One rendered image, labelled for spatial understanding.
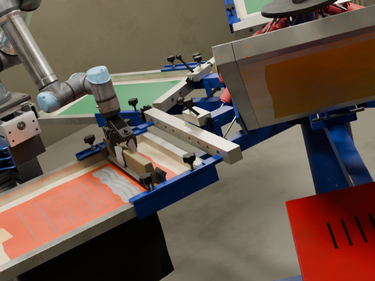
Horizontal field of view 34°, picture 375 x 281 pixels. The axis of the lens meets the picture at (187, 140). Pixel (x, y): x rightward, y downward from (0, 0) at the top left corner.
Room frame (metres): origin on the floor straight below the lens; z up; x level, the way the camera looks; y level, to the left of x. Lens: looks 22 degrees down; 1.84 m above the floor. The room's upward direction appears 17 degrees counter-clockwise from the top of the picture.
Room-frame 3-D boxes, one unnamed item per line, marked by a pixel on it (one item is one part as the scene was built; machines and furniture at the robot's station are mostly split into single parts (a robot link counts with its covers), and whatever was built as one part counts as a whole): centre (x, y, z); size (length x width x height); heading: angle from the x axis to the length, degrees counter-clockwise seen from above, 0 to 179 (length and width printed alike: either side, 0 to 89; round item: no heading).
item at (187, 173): (1.81, 0.09, 0.97); 0.30 x 0.05 x 0.07; 112
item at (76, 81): (2.14, 0.30, 1.30); 0.11 x 0.11 x 0.08; 39
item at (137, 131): (2.32, 0.29, 0.97); 0.30 x 0.05 x 0.07; 112
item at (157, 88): (2.93, 0.14, 1.05); 1.08 x 0.61 x 0.23; 52
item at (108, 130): (2.08, 0.23, 1.15); 0.09 x 0.08 x 0.12; 22
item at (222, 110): (2.18, -0.11, 1.02); 0.17 x 0.06 x 0.05; 112
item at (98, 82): (2.07, 0.23, 1.31); 0.09 x 0.08 x 0.11; 39
